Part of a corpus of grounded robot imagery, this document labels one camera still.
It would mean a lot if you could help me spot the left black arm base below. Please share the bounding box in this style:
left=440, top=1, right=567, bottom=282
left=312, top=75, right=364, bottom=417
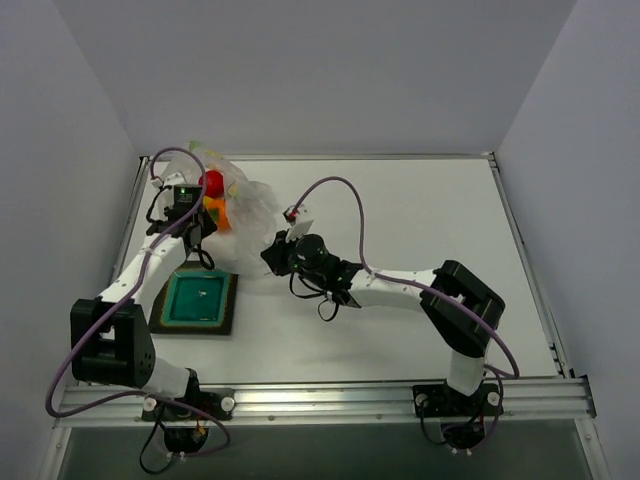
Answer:
left=141, top=388, right=236, bottom=458

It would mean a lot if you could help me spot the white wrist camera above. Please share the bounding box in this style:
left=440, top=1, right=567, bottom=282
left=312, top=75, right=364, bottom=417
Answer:
left=150, top=171, right=186, bottom=194
left=283, top=204, right=314, bottom=243

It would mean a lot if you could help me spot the orange fake persimmon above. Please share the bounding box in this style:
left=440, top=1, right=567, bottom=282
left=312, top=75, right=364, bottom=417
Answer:
left=203, top=196, right=232, bottom=232

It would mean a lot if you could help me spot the purple cable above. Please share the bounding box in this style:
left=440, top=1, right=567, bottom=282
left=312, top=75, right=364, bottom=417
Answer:
left=45, top=146, right=232, bottom=459
left=294, top=176, right=520, bottom=451

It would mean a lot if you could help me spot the square teal ceramic plate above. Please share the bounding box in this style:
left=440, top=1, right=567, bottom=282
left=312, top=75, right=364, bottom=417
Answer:
left=148, top=269, right=238, bottom=336

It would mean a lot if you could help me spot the aluminium front rail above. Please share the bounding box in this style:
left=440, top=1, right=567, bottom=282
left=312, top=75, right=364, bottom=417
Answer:
left=55, top=378, right=596, bottom=428

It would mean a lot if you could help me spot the red fake apple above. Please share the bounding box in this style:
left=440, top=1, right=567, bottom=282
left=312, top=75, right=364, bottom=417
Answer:
left=198, top=170, right=225, bottom=198

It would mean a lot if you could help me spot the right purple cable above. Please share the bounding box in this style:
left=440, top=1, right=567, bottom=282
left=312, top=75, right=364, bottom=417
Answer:
left=294, top=176, right=520, bottom=451

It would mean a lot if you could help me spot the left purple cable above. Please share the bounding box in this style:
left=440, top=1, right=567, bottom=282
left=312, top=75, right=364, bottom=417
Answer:
left=45, top=146, right=232, bottom=459

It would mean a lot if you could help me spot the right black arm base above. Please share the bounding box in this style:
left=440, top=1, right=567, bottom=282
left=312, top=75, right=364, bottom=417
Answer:
left=412, top=381, right=504, bottom=456

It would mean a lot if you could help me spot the translucent white plastic bag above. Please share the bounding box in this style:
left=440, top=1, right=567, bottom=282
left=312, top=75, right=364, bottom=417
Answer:
left=160, top=141, right=278, bottom=278

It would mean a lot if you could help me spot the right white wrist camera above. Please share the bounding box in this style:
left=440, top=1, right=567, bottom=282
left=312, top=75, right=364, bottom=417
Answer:
left=283, top=204, right=314, bottom=243

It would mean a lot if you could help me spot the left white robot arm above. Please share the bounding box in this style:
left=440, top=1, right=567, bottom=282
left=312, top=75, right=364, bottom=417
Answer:
left=70, top=173, right=216, bottom=419

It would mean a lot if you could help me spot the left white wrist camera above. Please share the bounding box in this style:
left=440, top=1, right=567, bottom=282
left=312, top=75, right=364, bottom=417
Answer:
left=150, top=171, right=186, bottom=194

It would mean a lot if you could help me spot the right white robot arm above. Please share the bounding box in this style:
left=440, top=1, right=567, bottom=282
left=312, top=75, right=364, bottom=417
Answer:
left=261, top=231, right=506, bottom=413

